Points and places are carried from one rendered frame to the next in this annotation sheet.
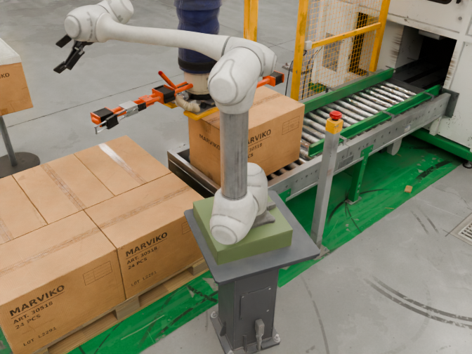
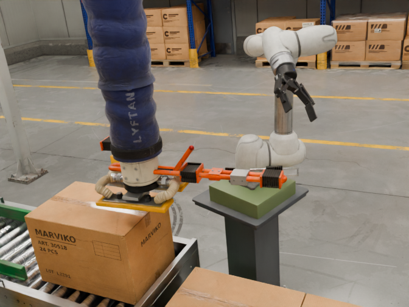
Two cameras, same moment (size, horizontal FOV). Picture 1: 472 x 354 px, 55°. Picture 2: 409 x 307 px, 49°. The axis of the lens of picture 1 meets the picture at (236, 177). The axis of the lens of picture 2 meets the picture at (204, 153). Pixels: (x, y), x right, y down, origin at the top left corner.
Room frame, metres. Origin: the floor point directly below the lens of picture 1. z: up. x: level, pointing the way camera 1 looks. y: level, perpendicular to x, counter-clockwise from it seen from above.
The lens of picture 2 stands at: (2.67, 2.02, 2.03)
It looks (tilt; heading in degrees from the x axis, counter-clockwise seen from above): 23 degrees down; 249
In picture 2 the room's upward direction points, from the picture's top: 5 degrees counter-clockwise
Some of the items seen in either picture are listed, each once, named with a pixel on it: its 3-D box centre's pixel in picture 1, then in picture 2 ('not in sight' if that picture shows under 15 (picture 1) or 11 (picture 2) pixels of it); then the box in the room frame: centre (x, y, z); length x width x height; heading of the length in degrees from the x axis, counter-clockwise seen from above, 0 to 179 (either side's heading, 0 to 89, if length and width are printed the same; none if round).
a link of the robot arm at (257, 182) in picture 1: (248, 188); (251, 153); (1.58, -0.06, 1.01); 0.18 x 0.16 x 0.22; 160
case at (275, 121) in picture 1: (246, 135); (103, 237); (2.48, -0.06, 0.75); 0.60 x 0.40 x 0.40; 133
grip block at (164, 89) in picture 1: (164, 93); (192, 172); (2.10, 0.37, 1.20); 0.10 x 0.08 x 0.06; 47
